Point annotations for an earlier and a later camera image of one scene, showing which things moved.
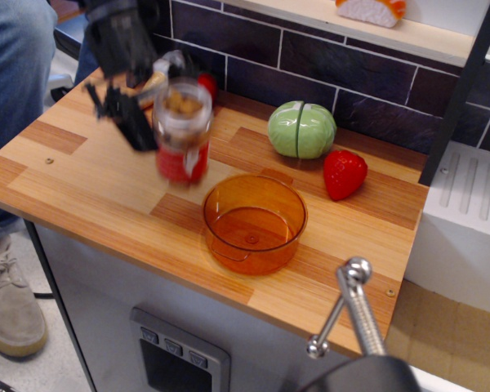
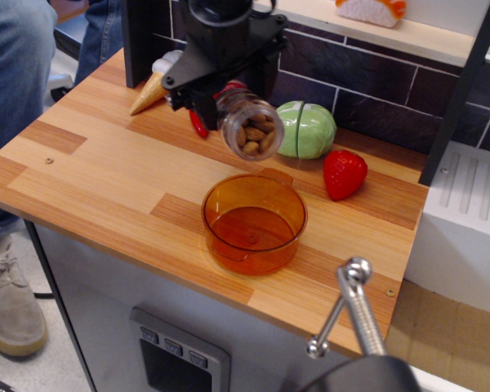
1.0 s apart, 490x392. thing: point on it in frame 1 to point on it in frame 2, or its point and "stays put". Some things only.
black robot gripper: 124,42 to 218,55
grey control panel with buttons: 174,360 stays put
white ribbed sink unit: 459,248 stays put
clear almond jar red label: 182,113 to 251,127
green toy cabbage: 301,130 stays put
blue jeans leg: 19,37 stays put
